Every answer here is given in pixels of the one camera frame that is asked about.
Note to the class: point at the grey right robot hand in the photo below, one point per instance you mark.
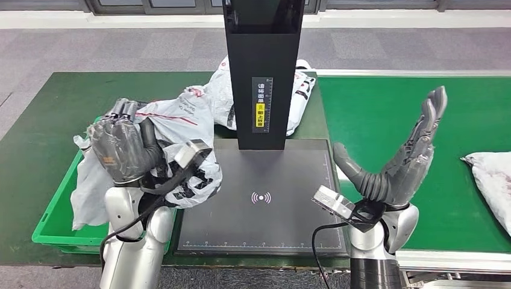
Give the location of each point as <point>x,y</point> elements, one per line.
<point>403,179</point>

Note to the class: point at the white crumpled parcel bag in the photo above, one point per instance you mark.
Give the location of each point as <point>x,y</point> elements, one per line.
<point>225,95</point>

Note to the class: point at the white parcel with black print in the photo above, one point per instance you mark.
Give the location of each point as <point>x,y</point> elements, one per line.
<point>179,115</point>

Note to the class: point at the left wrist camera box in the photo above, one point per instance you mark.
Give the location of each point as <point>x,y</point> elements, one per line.
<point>191,153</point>

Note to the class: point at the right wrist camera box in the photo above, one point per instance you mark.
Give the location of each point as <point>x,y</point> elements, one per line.
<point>331,201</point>

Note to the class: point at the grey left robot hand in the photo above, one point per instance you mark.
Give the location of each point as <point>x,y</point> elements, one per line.
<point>119,147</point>

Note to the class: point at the green conveyor belt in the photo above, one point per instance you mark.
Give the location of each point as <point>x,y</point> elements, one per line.
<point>379,119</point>

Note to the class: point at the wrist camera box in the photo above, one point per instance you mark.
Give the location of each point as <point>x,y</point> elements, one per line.
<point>331,201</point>
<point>191,153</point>

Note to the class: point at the green plastic crate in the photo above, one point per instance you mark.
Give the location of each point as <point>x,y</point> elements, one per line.
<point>56,223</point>

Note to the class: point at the plain grey-white parcel bag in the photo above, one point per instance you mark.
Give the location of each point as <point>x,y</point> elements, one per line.
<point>495,179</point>

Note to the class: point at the black inbound scanning machine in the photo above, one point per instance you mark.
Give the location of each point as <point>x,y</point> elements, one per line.
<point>259,175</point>

